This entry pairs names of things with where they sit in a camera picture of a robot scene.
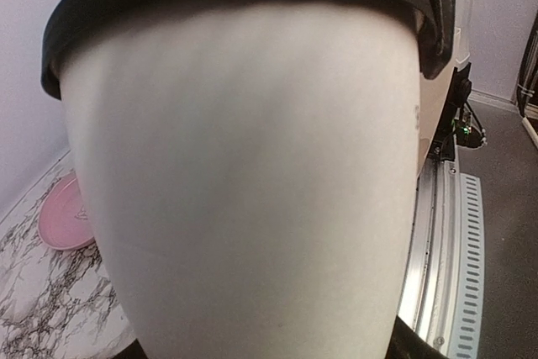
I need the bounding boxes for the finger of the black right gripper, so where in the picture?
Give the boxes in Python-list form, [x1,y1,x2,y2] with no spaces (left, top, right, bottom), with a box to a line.
[419,0,456,80]

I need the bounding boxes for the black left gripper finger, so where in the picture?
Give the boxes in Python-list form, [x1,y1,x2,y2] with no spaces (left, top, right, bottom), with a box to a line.
[385,316,446,359]

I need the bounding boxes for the white paper bag pink handles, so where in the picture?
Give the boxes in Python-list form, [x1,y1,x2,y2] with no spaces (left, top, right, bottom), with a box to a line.
[416,66,453,177]

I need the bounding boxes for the pink plate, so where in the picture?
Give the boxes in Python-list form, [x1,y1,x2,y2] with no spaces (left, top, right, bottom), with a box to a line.
[37,172,95,251]

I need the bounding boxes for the front aluminium rail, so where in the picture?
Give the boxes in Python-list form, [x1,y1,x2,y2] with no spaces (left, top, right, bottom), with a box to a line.
[398,160,485,358]

